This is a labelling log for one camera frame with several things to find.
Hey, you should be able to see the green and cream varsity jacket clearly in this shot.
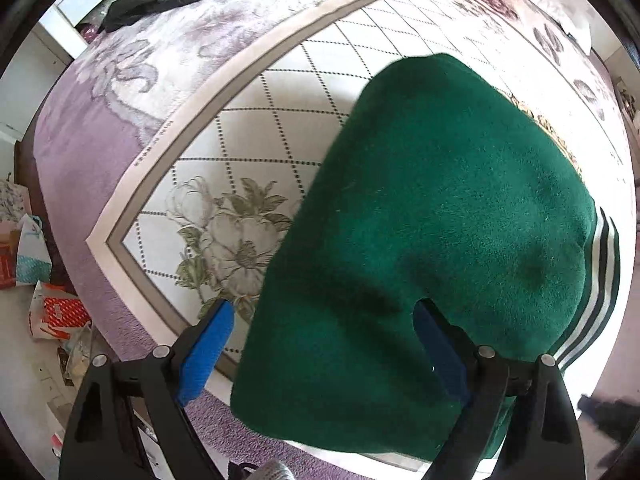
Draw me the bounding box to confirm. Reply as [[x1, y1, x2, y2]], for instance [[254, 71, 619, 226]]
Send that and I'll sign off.
[[231, 54, 620, 460]]

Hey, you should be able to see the grey gloved hand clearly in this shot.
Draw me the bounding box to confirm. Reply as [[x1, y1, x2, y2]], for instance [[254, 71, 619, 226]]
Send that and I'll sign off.
[[247, 460, 295, 480]]

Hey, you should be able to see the red and white shopping bag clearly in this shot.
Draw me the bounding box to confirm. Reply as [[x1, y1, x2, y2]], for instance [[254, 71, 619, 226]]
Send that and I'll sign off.
[[28, 282, 91, 341]]

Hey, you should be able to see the teal and white bag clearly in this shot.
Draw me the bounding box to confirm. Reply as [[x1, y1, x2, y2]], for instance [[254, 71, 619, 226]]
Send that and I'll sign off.
[[15, 214, 52, 286]]

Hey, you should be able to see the floral purple bed blanket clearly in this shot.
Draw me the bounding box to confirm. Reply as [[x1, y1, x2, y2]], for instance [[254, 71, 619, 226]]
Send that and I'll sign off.
[[34, 0, 636, 479]]

